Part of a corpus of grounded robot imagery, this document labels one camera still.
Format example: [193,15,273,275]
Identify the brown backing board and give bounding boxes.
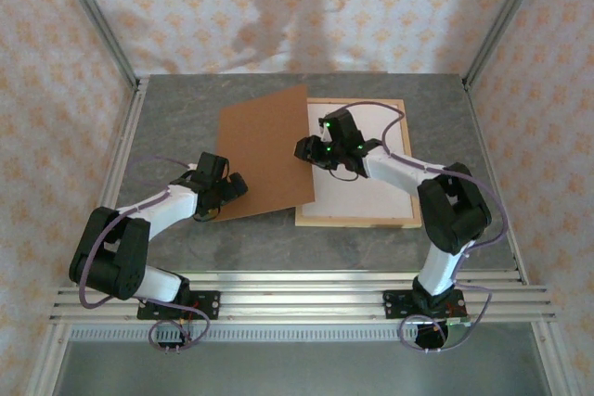
[215,83,317,224]

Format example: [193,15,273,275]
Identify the building photo print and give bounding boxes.
[303,102,417,220]

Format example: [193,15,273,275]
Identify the light wooden picture frame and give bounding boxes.
[294,96,423,230]

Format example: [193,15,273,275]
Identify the wide aluminium beam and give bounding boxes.
[48,285,557,324]

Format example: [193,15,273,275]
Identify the grey metal sheet panel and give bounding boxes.
[50,339,556,396]

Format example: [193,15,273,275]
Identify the aluminium corner leg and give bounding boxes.
[21,321,71,396]
[531,321,582,396]

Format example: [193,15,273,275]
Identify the black wrist cable yellow plug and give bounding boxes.
[193,208,223,224]

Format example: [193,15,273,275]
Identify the short black wrist cable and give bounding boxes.
[329,161,363,183]

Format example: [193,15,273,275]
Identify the aluminium side rail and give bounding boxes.
[462,83,531,285]
[73,78,150,285]

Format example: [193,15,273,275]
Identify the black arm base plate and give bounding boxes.
[136,290,221,321]
[382,288,467,321]

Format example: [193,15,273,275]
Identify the aluminium table edge rail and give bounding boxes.
[76,269,530,287]

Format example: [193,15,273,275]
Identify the grey slotted cable duct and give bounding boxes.
[69,326,542,344]

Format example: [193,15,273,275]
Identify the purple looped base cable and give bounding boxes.
[148,307,210,351]
[398,314,502,353]

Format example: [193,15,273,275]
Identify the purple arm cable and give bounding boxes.
[345,101,510,323]
[76,155,200,312]

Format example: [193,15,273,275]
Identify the aluminium upright post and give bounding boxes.
[462,0,552,92]
[48,0,141,91]

